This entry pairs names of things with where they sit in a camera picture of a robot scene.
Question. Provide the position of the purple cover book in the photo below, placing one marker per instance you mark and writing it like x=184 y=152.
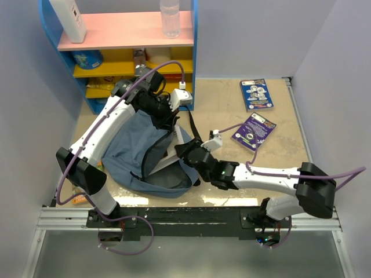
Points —
x=254 y=132

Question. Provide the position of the white rectangular box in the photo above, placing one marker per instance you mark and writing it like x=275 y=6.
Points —
x=70 y=19

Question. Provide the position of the yellow snack bag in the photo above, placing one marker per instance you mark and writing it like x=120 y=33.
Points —
x=106 y=83

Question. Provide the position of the blue cartoon book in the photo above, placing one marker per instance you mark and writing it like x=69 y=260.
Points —
x=256 y=94

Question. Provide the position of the blue fabric backpack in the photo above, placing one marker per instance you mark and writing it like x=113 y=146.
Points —
x=134 y=152

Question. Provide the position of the orange green children book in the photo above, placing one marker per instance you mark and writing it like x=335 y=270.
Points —
x=78 y=199

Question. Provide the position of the blue round tin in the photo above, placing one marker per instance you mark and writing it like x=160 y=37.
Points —
x=88 y=59

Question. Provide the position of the clear plastic water bottle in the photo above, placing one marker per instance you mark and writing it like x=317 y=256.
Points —
x=170 y=15

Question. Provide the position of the red flat box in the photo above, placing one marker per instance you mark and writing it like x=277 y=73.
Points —
x=173 y=77

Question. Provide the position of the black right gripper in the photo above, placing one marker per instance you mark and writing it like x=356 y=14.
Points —
x=184 y=150

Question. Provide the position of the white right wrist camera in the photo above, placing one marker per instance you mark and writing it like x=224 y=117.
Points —
x=214 y=142

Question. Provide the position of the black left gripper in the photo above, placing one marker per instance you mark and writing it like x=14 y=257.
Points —
x=167 y=121

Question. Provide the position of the white coffee cover book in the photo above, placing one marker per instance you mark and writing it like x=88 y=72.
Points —
x=180 y=136

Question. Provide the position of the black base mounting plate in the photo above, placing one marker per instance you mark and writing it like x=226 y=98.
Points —
x=232 y=221

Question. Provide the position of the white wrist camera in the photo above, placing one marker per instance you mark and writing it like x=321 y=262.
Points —
x=180 y=97
x=214 y=142

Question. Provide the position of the blue shelf unit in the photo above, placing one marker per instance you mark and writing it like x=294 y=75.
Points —
x=116 y=36

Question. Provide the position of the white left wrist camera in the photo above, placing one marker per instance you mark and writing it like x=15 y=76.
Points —
x=180 y=97

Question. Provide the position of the aluminium frame rail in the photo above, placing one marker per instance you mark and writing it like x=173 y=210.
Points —
x=74 y=219

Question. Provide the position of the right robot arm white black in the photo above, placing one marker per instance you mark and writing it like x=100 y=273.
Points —
x=306 y=189

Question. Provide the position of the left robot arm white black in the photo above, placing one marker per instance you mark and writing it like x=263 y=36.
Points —
x=81 y=163

